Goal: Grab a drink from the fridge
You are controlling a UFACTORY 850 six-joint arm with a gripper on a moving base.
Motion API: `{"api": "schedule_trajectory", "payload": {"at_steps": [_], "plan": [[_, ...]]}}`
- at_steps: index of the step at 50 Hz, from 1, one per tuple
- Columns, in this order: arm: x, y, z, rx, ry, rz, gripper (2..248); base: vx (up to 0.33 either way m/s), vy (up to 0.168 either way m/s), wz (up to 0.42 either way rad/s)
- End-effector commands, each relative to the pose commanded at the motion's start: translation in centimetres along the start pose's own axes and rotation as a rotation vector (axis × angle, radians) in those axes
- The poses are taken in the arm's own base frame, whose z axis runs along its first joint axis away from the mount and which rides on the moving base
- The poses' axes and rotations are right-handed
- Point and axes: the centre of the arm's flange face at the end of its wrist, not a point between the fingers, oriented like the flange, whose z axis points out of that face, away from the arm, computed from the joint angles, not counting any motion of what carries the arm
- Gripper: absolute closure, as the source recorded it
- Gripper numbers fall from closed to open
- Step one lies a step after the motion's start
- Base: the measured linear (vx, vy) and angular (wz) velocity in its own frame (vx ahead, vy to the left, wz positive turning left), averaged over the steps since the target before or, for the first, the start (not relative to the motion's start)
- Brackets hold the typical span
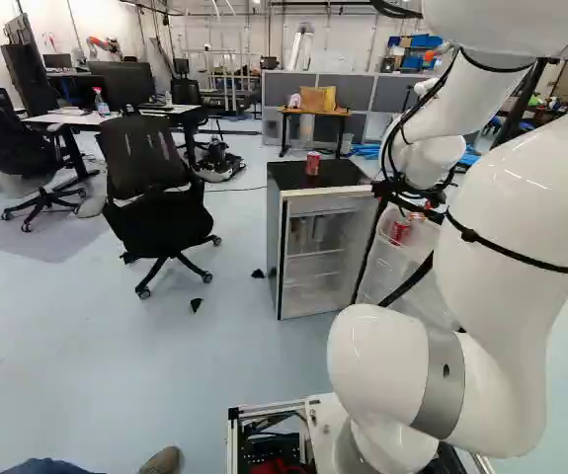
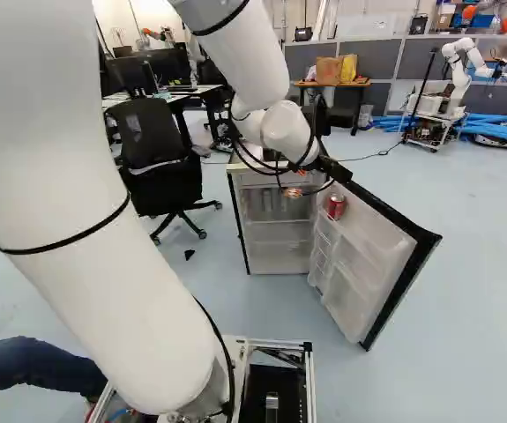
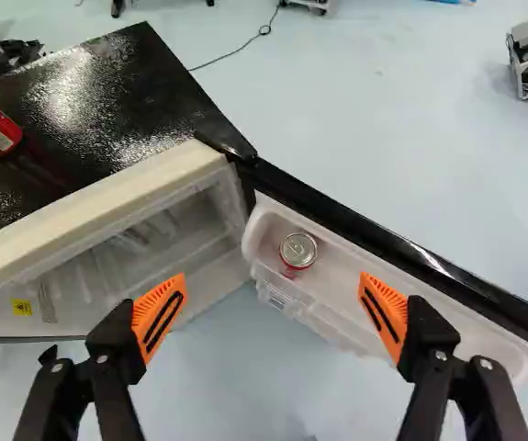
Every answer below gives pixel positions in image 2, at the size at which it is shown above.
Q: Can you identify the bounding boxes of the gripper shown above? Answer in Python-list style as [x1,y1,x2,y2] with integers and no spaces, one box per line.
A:
[283,152,354,200]

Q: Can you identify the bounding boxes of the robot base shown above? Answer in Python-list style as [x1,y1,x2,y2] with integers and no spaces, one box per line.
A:
[86,336,317,423]

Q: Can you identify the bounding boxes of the red drink can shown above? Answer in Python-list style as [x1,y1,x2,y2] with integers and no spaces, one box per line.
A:
[326,193,348,222]

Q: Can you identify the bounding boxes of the small white fridge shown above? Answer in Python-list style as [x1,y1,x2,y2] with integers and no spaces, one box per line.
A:
[225,147,330,277]

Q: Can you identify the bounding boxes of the fridge door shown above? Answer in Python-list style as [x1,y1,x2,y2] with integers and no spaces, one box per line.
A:
[307,178,444,353]

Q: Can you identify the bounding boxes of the wooden table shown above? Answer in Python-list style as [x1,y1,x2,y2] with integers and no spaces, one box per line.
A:
[294,77,373,137]

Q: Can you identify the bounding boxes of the cardboard box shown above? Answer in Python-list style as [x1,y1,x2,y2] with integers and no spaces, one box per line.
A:
[315,54,360,85]

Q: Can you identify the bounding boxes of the black desk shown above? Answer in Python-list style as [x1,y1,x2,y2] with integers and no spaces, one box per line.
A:
[101,82,235,153]

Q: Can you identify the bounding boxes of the black office chair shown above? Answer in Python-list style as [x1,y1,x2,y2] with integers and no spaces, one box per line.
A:
[104,97,223,247]

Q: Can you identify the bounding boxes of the black monitor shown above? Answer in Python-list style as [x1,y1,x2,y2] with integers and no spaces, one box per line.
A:
[105,47,191,96]

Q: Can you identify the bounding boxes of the white robot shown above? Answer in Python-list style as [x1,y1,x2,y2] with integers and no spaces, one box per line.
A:
[401,36,507,154]

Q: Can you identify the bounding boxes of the blue hoses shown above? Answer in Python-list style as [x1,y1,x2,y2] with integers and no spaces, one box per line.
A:
[366,111,507,158]

